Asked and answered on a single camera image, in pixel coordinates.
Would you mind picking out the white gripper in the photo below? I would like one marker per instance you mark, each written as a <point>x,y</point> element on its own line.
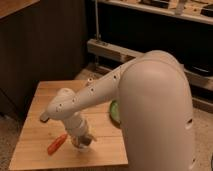
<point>82,130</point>

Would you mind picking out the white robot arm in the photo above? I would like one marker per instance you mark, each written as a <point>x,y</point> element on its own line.
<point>155,108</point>

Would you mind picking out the green ceramic bowl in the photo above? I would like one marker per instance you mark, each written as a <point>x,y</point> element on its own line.
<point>114,112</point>

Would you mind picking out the orange carrot toy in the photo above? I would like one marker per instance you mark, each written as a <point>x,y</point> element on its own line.
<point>55,145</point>

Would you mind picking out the wooden table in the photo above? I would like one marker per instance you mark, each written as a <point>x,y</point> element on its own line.
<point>107,153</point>

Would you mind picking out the dark grey rectangular block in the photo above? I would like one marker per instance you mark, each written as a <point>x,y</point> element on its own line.
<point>43,118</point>

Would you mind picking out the background shelf with items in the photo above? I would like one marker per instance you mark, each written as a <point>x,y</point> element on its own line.
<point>182,9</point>

